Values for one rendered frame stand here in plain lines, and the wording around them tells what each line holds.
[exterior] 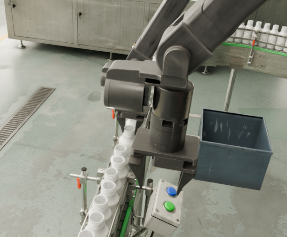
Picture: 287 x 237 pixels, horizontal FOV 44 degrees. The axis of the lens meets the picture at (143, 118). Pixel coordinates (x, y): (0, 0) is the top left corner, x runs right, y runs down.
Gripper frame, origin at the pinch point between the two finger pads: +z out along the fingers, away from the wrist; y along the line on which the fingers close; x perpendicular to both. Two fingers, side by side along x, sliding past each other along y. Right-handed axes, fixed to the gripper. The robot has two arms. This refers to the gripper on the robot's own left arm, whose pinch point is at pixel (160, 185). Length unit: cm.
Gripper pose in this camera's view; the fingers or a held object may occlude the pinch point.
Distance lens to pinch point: 62.3
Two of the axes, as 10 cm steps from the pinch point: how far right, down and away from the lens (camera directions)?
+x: 1.7, -4.9, 8.6
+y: 9.8, 1.6, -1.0
